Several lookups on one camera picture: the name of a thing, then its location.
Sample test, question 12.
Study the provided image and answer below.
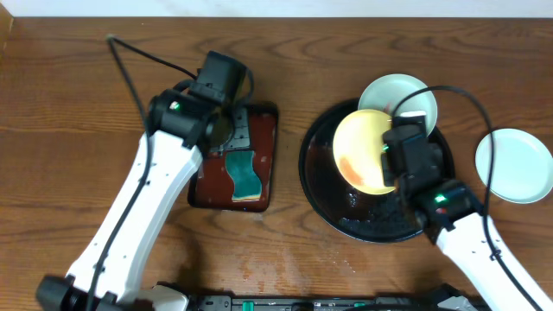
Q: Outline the round black serving tray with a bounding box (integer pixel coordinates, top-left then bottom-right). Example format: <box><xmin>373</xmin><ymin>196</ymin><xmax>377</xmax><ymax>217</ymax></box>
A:
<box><xmin>297</xmin><ymin>98</ymin><xmax>455</xmax><ymax>244</ymax></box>

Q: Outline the black rectangular water tray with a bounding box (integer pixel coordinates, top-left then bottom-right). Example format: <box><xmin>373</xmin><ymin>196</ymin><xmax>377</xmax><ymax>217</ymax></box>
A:
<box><xmin>188</xmin><ymin>101</ymin><xmax>278</xmax><ymax>213</ymax></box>

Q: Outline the pale green plate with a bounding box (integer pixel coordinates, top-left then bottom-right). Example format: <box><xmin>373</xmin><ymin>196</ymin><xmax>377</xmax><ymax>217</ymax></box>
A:
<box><xmin>358</xmin><ymin>73</ymin><xmax>437</xmax><ymax>135</ymax></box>
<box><xmin>474</xmin><ymin>129</ymin><xmax>552</xmax><ymax>204</ymax></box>

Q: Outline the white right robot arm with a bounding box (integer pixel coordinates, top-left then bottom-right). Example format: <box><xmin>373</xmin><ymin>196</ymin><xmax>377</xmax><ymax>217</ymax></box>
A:
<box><xmin>381</xmin><ymin>124</ymin><xmax>552</xmax><ymax>310</ymax></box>

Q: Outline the yellow plate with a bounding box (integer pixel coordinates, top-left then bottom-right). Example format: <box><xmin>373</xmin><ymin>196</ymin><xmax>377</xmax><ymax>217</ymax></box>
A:
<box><xmin>332</xmin><ymin>109</ymin><xmax>395</xmax><ymax>195</ymax></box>

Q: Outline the green scrubbing sponge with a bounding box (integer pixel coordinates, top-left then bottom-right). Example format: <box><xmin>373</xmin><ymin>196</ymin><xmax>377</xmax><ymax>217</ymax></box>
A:
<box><xmin>225</xmin><ymin>150</ymin><xmax>263</xmax><ymax>202</ymax></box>

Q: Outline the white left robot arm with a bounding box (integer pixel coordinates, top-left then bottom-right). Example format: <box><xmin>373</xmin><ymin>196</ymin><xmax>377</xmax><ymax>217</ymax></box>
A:
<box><xmin>35</xmin><ymin>88</ymin><xmax>250</xmax><ymax>310</ymax></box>

